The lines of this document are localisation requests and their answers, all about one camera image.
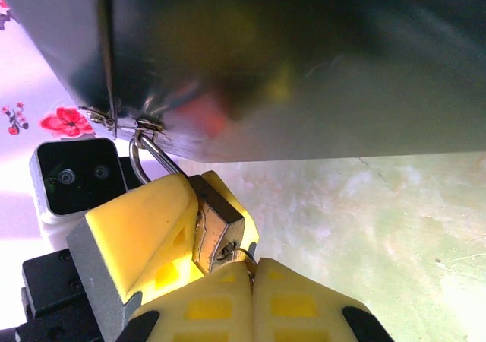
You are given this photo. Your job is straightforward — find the small metal key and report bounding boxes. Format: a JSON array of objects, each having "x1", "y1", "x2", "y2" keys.
[{"x1": 218, "y1": 241, "x2": 260, "y2": 284}]

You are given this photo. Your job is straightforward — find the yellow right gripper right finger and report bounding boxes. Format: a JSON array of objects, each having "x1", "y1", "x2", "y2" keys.
[{"x1": 251, "y1": 257, "x2": 396, "y2": 342}]

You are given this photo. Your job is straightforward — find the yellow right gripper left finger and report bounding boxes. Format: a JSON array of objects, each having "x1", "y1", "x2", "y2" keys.
[{"x1": 120, "y1": 261, "x2": 255, "y2": 342}]

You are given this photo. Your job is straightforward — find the small brass padlock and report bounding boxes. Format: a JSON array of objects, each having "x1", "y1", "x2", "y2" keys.
[{"x1": 128, "y1": 128, "x2": 246, "y2": 277}]

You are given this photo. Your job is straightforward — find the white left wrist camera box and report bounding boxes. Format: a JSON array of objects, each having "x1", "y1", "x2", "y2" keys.
[{"x1": 29, "y1": 138, "x2": 129, "y2": 252}]

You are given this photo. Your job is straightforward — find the starry night tin box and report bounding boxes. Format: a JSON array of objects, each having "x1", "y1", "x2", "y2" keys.
[{"x1": 0, "y1": 0, "x2": 486, "y2": 165}]

